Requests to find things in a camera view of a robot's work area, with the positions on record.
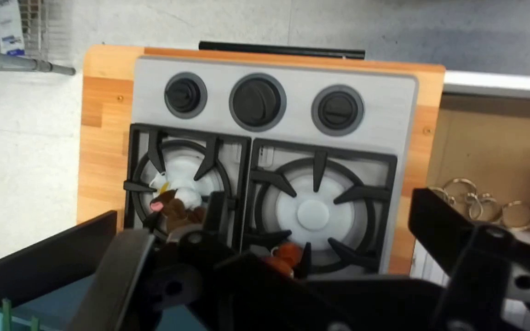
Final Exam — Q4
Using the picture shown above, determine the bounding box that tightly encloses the grey toy stove top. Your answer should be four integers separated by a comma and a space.
123, 55, 418, 279

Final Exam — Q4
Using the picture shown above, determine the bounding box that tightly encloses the metal ring set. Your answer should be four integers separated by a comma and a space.
431, 176, 530, 231

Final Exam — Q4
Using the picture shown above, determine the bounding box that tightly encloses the right stove knob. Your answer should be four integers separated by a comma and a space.
164, 71, 208, 119

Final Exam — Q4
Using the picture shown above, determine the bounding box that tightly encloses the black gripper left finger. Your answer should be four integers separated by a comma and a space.
179, 191, 237, 274

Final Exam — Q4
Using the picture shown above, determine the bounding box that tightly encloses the black metal frame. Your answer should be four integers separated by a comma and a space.
0, 211, 153, 331

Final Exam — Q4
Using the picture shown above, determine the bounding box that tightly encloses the orange plush doll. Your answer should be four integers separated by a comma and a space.
267, 242, 304, 276

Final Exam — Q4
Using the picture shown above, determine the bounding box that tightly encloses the middle stove knob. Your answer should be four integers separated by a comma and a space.
228, 71, 287, 132

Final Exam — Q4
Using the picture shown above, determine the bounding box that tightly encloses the brown white plush doll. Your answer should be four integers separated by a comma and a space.
144, 178, 206, 237

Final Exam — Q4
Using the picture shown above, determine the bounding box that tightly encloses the right teal planter bin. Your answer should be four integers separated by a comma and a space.
0, 288, 208, 331

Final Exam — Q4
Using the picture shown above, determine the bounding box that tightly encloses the black drawer handle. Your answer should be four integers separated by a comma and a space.
199, 40, 366, 60

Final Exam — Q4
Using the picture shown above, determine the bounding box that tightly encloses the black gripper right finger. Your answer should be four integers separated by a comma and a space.
409, 187, 530, 288

